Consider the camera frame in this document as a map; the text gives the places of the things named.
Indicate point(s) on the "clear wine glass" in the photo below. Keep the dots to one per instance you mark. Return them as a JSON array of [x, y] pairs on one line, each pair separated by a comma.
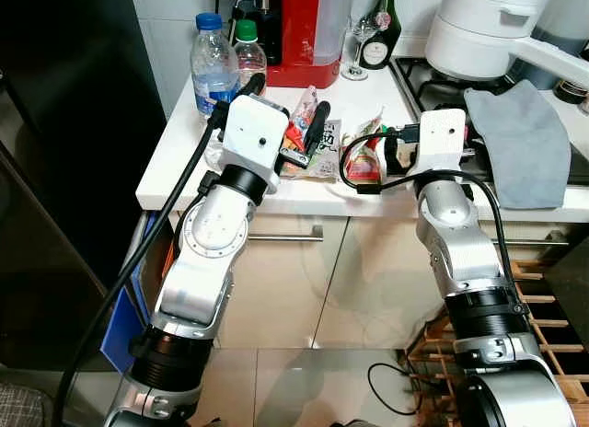
[[362, 27]]

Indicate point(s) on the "dark bottle with round label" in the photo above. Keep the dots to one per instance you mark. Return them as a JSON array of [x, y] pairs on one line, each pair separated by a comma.
[[377, 51]]

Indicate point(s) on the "white kitchen counter cabinet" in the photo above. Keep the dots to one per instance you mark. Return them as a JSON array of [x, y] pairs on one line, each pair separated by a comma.
[[276, 289]]

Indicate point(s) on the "red drink pouch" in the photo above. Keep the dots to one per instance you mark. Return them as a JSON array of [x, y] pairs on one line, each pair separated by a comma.
[[364, 165]]

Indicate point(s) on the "tall black refrigerator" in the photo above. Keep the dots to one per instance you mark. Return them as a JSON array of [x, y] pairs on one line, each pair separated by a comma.
[[55, 169]]

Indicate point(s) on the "green cap drink bottle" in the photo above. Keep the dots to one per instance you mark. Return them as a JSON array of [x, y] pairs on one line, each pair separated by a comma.
[[248, 54]]

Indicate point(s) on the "grey floor mat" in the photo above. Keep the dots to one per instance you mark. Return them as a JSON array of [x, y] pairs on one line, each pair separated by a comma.
[[20, 407]]

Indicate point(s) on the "red coffee machine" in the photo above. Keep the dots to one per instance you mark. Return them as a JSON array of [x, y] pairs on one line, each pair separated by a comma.
[[299, 40]]

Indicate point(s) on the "blue flat board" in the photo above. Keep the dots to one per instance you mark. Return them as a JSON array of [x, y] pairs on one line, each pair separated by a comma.
[[124, 340]]

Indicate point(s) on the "blue cap water bottle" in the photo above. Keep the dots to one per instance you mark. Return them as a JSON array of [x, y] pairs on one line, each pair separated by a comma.
[[213, 68]]

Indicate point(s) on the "colourful snack packet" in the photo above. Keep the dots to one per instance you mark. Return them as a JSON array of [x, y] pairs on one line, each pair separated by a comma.
[[296, 132]]

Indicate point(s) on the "translucent grey container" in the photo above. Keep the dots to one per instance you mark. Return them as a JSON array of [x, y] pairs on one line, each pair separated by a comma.
[[566, 13]]

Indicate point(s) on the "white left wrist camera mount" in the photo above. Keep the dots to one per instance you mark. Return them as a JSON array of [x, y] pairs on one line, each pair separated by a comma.
[[253, 132]]

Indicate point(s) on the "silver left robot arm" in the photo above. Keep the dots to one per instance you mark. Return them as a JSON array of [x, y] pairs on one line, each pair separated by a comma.
[[207, 252]]

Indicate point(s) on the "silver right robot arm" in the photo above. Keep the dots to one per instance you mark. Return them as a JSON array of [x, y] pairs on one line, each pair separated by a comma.
[[460, 243]]

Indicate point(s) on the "black gas hob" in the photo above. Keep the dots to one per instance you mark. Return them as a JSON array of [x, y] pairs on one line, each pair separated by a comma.
[[433, 86]]

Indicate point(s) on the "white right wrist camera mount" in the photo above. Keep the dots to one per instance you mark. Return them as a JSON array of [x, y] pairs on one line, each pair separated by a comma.
[[444, 142]]

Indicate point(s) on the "wooden slatted rack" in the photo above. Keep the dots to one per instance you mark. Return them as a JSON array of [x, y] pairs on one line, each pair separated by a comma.
[[571, 386]]

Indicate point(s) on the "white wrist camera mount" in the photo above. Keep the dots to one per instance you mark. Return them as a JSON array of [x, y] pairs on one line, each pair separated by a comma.
[[444, 142], [253, 132]]

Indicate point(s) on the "white green printed snack packet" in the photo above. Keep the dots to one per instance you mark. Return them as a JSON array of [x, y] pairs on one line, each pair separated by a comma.
[[335, 142]]

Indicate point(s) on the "grey cloth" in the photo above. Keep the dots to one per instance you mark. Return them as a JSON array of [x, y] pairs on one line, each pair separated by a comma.
[[520, 151]]

